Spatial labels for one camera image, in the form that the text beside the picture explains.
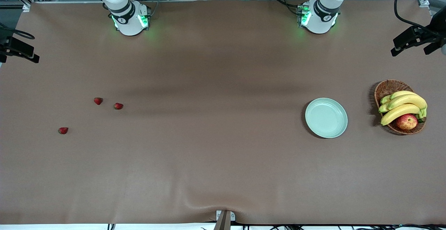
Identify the pale green round plate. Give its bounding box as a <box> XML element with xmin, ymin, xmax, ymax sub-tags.
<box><xmin>305</xmin><ymin>98</ymin><xmax>348</xmax><ymax>139</ymax></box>

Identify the brown wicker basket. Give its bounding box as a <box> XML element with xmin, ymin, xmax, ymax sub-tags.
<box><xmin>374</xmin><ymin>79</ymin><xmax>426</xmax><ymax>135</ymax></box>

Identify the yellow banana bunch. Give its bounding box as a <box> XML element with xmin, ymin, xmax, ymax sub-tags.
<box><xmin>378</xmin><ymin>90</ymin><xmax>428</xmax><ymax>126</ymax></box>

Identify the red apple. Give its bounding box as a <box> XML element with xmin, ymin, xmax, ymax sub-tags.
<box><xmin>396</xmin><ymin>114</ymin><xmax>418</xmax><ymax>130</ymax></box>

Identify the brown table mat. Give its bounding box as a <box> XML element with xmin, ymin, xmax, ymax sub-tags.
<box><xmin>0</xmin><ymin>0</ymin><xmax>446</xmax><ymax>225</ymax></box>

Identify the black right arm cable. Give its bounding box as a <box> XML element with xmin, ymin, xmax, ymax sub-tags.
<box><xmin>0</xmin><ymin>23</ymin><xmax>35</xmax><ymax>40</ymax></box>

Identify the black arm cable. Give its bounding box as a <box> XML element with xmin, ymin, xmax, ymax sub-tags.
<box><xmin>394</xmin><ymin>0</ymin><xmax>434</xmax><ymax>28</ymax></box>
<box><xmin>0</xmin><ymin>23</ymin><xmax>35</xmax><ymax>40</ymax></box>

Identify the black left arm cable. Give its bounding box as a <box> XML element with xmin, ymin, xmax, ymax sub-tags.
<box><xmin>394</xmin><ymin>0</ymin><xmax>434</xmax><ymax>28</ymax></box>

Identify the metal clamp bracket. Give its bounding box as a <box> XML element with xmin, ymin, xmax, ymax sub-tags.
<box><xmin>216</xmin><ymin>210</ymin><xmax>236</xmax><ymax>221</ymax></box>

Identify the brown camera pole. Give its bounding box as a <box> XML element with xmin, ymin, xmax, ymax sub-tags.
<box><xmin>213</xmin><ymin>211</ymin><xmax>231</xmax><ymax>230</ymax></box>

